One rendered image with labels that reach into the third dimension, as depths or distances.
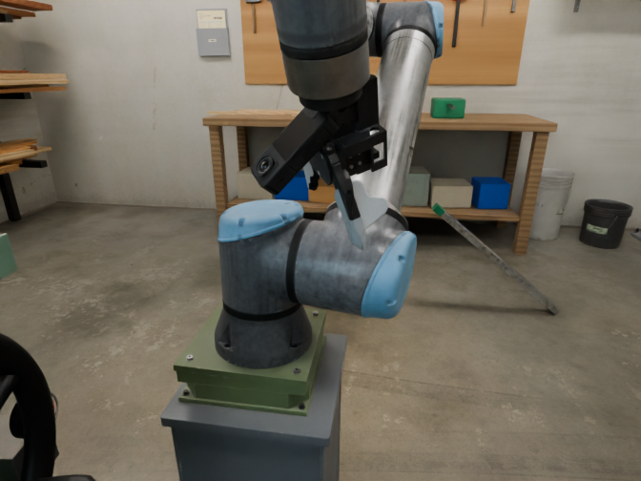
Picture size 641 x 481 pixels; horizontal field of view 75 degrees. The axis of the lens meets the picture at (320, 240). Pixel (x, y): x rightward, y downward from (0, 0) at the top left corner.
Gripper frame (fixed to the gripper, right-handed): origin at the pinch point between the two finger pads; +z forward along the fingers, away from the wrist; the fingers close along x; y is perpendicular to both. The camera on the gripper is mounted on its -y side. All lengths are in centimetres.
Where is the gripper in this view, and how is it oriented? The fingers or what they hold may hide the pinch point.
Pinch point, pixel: (333, 220)
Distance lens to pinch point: 60.4
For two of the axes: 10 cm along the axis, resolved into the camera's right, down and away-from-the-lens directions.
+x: -4.4, -6.1, 6.5
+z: 1.3, 6.8, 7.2
